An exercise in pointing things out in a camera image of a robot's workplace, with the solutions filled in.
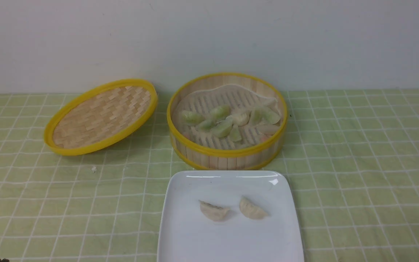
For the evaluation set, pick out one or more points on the pale dumpling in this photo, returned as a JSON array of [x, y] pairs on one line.
[[212, 212], [240, 119], [250, 210]]

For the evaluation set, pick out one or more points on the white square plate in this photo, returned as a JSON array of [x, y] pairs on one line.
[[186, 235]]

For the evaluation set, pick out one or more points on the green dumpling centre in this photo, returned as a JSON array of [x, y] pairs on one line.
[[222, 129]]

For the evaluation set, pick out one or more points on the yellow-rimmed bamboo steamer basket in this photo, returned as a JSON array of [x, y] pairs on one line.
[[203, 158]]

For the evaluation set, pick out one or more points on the green dumpling top middle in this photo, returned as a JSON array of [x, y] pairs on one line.
[[220, 113]]

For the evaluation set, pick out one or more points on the green dumpling far left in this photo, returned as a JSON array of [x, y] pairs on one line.
[[191, 118]]

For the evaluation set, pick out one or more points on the white steamer liner paper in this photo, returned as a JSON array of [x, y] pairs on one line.
[[240, 99]]

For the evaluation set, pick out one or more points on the small green dumpling front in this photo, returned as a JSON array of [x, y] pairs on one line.
[[235, 135]]

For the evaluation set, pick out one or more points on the green dumpling right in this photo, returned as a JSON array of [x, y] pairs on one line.
[[263, 115]]

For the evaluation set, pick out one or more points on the yellow-rimmed bamboo steamer lid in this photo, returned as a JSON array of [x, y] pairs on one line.
[[101, 117]]

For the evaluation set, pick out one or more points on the green checkered tablecloth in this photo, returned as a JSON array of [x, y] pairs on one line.
[[351, 159]]

